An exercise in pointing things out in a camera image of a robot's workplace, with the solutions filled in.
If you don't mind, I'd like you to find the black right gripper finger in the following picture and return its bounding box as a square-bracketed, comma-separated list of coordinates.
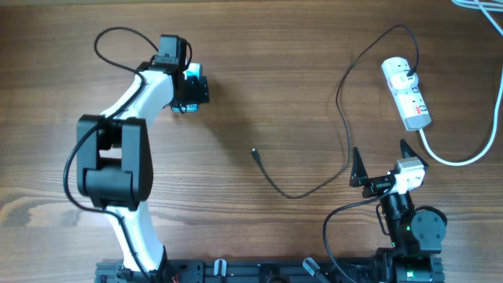
[400, 139, 429, 169]
[349, 147, 369, 187]

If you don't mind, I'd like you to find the blue Galaxy smartphone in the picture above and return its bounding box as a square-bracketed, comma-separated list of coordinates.
[172, 63, 202, 113]

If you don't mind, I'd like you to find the black charger cable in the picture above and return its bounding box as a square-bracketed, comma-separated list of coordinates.
[251, 24, 420, 200]

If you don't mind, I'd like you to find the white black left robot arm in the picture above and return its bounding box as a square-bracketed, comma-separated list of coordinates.
[69, 35, 210, 282]

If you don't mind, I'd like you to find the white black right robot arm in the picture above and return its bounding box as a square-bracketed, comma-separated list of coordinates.
[350, 140, 448, 283]

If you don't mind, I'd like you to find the white USB charger plug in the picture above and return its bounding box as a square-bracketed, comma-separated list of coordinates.
[387, 72, 419, 95]

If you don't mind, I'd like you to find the white power strip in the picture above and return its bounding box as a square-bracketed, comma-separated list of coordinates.
[381, 57, 431, 131]

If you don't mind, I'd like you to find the white power strip cord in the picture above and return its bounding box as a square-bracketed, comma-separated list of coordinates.
[418, 0, 503, 167]

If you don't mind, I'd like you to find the white bundled cable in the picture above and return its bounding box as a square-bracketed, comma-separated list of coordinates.
[450, 0, 503, 13]

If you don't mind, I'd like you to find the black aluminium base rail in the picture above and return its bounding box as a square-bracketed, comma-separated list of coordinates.
[94, 257, 446, 283]

